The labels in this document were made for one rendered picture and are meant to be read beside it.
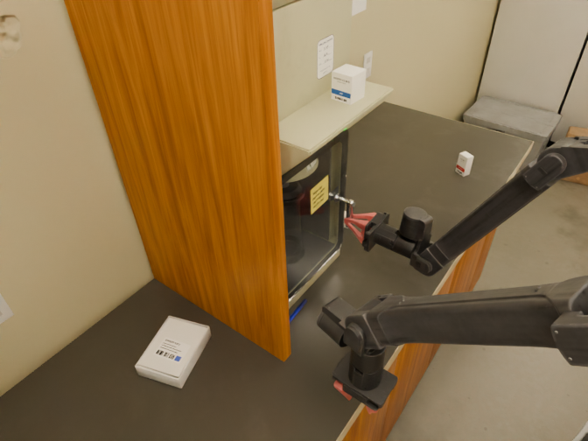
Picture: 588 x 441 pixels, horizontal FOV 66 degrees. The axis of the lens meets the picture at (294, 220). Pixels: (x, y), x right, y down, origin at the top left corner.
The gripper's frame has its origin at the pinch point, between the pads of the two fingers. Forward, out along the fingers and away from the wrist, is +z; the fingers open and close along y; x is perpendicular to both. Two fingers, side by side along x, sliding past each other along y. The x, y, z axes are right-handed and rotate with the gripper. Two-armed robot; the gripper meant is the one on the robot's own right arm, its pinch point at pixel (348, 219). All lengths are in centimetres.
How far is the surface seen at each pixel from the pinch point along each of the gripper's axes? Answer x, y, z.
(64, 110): -35, 41, 49
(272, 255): -15.9, 34.6, -2.6
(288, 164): -32.3, 26.6, -0.9
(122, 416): 20, 67, 17
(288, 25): -53, 17, 6
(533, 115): 83, -267, -1
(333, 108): -36.7, 10.5, -0.3
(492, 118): 83, -246, 22
